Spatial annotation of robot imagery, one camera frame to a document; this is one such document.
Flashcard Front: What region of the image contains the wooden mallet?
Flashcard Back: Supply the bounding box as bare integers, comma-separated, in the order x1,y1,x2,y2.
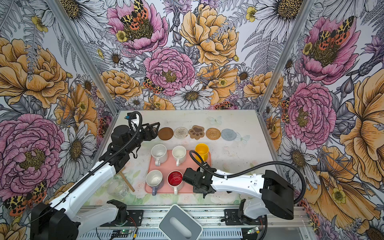
119,171,135,192

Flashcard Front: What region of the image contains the white patterned round coaster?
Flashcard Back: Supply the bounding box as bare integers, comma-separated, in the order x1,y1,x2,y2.
174,127,189,140

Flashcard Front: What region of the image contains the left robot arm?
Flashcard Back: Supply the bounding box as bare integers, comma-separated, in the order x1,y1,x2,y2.
30,111,160,240

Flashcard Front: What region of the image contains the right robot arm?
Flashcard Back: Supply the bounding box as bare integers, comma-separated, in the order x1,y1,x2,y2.
183,168,295,220

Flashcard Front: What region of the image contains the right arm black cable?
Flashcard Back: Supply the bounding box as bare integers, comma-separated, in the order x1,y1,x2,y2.
188,149,307,240

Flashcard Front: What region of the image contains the red inside white mug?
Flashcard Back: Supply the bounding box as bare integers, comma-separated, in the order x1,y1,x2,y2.
167,171,184,195

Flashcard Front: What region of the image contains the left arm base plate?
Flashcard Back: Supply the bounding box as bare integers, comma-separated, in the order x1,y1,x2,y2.
101,210,144,227

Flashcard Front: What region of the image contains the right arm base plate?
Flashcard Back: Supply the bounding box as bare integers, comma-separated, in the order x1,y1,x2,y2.
221,209,266,226

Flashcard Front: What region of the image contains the white mug purple handle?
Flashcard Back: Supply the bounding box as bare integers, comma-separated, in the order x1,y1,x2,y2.
146,170,164,196

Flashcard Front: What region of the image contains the paw shaped cork coaster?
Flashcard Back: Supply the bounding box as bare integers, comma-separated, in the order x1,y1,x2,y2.
188,125,205,140

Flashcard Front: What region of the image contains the yellow mug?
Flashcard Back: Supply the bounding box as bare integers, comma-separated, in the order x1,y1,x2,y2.
195,143,209,162

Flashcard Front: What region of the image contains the grey blue round coaster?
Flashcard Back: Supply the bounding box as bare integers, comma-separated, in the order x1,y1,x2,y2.
221,129,237,142

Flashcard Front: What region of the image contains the grey tissue box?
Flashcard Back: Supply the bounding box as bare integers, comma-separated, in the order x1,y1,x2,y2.
159,204,203,240

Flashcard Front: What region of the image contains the clear glass jar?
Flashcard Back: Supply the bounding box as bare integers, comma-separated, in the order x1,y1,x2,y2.
107,180,128,199

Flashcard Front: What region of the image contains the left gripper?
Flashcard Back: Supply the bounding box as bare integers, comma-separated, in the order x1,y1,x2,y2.
125,122,161,153

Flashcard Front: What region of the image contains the dark brown round coaster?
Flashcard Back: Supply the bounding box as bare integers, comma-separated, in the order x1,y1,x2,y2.
158,127,174,141

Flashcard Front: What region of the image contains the woven rattan round coaster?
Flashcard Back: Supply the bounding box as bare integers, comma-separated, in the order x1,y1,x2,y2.
206,128,221,141

